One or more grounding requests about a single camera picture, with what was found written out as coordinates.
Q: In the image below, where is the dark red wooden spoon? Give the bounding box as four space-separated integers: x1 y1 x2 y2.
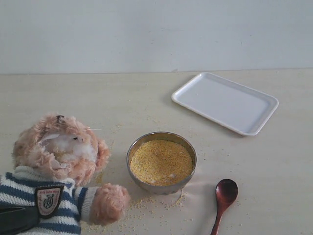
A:
211 179 238 235

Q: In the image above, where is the steel bowl of millet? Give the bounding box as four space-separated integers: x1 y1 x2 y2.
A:
126 131 197 195

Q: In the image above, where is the white rectangular plastic tray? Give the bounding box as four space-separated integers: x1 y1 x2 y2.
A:
172 72 279 136

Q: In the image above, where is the brown teddy bear striped sweater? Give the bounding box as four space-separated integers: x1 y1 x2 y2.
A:
0 114 130 235

